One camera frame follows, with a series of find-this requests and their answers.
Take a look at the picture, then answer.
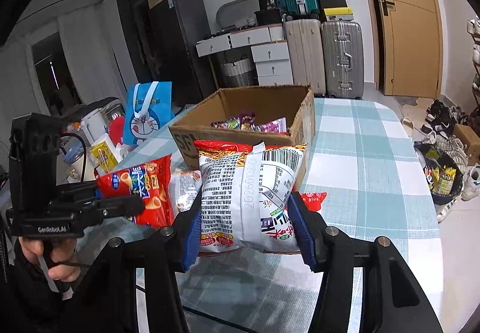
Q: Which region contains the woven laundry basket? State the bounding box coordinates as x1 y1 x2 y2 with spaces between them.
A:
220 57 256 88

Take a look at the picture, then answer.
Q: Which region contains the yellow box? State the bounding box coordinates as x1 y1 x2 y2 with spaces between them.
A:
324 7 354 21

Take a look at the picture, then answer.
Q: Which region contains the red grey snack bag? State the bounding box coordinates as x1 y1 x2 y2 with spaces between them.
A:
168 171 202 217

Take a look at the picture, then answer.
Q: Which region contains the shoe rack with shoes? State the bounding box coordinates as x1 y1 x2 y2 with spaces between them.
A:
466 16 480 107

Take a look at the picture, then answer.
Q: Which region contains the black bin with wrappers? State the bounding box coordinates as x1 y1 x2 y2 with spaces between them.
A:
413 141 463 206

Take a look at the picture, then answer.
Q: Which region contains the person's left hand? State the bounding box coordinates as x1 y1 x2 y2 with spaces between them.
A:
19 236 80 283

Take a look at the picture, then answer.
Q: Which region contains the wooden door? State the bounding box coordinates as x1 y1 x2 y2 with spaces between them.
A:
377 0 443 98

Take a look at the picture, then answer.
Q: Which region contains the blue Doraemon gift bag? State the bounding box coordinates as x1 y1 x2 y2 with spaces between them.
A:
123 81 174 145

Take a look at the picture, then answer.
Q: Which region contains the black refrigerator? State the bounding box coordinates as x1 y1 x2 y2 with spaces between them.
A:
116 0 216 107

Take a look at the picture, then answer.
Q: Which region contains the red white balloon glue packet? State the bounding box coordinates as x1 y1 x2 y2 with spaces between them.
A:
300 192 327 212

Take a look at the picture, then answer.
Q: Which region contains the beige suitcase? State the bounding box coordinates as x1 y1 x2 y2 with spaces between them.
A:
284 19 326 96

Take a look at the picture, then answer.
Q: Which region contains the black cable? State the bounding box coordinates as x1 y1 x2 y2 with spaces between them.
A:
59 132 88 184

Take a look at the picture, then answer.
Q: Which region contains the red cone snack bag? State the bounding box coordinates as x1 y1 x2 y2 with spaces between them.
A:
96 154 174 228

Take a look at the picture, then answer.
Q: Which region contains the white drawer dresser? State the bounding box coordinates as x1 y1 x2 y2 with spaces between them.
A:
196 24 294 86

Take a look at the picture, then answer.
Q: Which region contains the white kettle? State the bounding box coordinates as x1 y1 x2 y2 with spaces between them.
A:
80 108 107 144

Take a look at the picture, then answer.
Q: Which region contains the SF cardboard box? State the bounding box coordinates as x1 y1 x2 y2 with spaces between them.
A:
169 85 316 189

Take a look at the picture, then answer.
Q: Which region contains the small cardboard box on floor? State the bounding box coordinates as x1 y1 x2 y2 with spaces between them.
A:
453 123 480 166

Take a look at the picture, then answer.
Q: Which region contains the silver suitcase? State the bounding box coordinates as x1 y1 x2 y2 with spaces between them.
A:
320 20 365 99

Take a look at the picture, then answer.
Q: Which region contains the white noodle snack bag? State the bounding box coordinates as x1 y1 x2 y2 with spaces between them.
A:
194 141 307 254

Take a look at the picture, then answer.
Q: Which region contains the white sneaker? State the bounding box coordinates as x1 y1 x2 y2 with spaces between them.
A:
461 165 480 201

